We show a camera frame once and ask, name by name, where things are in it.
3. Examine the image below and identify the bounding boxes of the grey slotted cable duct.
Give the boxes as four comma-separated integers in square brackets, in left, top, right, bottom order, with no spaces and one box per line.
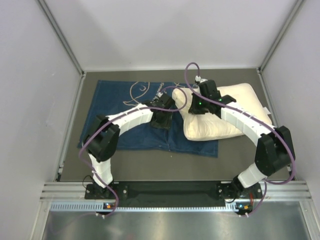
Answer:
[49,201,249,213]

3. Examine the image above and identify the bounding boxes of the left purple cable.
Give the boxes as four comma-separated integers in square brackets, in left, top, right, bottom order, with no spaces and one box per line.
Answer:
[78,86,188,217]

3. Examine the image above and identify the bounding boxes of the right aluminium frame post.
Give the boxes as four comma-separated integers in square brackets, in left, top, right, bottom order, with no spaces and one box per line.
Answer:
[259,0,320,179]

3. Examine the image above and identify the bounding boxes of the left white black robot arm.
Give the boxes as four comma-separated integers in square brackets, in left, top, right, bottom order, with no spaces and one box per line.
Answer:
[80,93,175,199]

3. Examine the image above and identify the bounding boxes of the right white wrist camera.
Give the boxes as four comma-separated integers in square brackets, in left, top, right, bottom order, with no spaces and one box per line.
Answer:
[194,75,207,85]

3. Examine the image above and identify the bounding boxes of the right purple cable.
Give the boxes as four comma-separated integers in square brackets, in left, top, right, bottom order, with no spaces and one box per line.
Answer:
[184,62,296,217]

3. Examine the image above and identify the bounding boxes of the left aluminium frame post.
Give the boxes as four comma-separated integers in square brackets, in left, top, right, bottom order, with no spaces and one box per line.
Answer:
[36,0,86,182]

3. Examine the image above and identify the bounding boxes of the purple cable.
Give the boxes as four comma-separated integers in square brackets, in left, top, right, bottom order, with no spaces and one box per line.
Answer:
[78,86,188,217]
[184,62,296,217]

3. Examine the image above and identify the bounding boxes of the dark blue embroidered pillowcase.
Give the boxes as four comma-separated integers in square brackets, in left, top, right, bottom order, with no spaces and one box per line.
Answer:
[77,80,218,158]

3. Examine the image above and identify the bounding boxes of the aluminium front frame rail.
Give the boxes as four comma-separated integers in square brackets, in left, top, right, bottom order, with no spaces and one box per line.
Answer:
[40,181,312,202]

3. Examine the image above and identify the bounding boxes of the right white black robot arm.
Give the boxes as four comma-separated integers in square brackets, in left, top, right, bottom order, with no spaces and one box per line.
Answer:
[189,76,296,198]

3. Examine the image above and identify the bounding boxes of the cream pillow with bear print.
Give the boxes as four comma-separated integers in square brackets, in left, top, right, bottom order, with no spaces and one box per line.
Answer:
[172,83,273,145]

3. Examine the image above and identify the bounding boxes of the aluminium frame post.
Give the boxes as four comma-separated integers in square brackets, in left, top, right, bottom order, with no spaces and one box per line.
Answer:
[36,0,86,182]
[259,0,320,179]

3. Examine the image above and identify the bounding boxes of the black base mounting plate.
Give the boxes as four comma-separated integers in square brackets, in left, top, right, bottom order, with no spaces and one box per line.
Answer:
[84,180,263,202]

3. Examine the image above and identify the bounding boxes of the white pillow care label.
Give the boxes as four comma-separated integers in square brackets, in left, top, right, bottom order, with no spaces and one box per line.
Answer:
[263,107,272,115]

